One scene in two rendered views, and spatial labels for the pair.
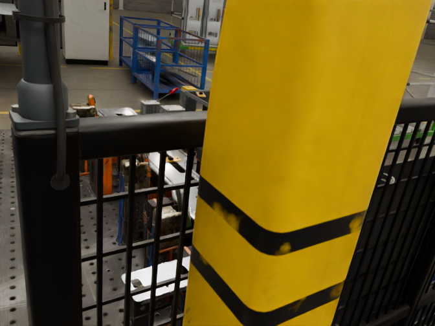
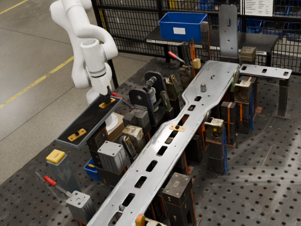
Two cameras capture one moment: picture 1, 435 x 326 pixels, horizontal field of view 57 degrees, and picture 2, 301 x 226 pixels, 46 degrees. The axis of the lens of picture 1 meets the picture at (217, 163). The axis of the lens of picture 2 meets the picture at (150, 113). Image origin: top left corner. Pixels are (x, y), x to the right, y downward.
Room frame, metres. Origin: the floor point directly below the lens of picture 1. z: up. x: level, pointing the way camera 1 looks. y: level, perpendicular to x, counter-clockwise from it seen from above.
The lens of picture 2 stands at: (1.99, 1.45, 2.17)
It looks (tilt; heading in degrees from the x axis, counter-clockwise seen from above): 37 degrees down; 252
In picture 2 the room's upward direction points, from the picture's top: 12 degrees counter-clockwise
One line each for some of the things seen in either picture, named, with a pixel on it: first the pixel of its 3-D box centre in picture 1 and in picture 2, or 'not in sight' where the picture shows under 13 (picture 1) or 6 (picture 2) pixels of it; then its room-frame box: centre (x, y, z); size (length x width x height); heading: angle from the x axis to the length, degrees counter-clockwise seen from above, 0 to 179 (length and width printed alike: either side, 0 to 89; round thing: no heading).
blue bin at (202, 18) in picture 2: not in sight; (183, 26); (0.93, -0.64, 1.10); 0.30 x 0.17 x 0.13; 128
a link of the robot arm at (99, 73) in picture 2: not in sight; (96, 69); (1.72, -0.02, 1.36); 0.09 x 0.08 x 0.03; 110
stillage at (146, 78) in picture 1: (167, 63); not in sight; (6.42, 0.99, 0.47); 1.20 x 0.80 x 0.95; 30
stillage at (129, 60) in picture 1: (147, 47); not in sight; (7.68, 1.60, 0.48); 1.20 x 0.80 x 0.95; 27
